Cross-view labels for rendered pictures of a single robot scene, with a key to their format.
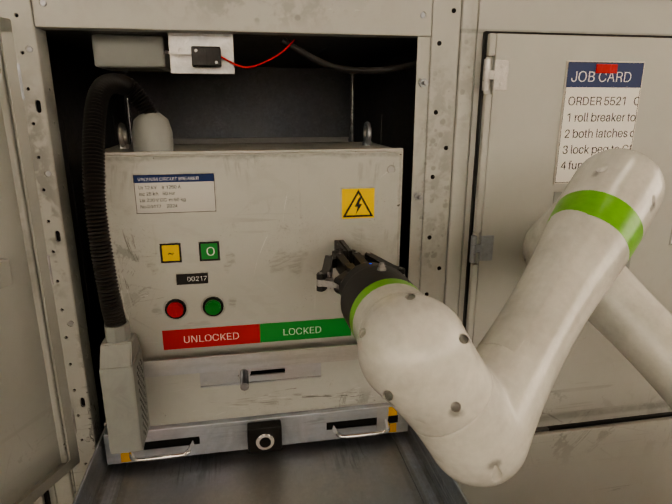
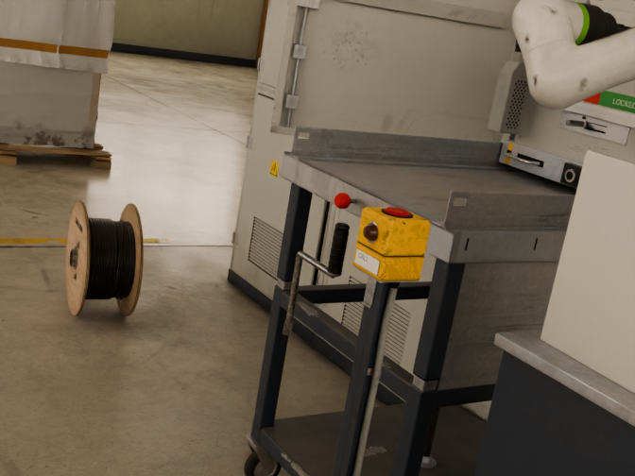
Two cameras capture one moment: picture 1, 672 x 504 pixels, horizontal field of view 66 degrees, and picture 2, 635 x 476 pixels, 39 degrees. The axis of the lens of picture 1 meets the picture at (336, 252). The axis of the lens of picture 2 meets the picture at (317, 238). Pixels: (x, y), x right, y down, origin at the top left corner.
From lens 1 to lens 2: 172 cm
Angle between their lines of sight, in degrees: 64
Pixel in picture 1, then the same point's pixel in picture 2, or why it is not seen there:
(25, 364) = (491, 82)
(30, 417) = (482, 116)
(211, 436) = (550, 164)
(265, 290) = not seen: hidden behind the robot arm
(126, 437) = (496, 119)
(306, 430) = not seen: hidden behind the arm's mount
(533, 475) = not seen: outside the picture
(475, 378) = (541, 27)
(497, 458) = (537, 74)
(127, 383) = (506, 84)
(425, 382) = (517, 18)
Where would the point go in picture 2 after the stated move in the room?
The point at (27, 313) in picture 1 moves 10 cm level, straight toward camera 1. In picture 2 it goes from (506, 53) to (489, 51)
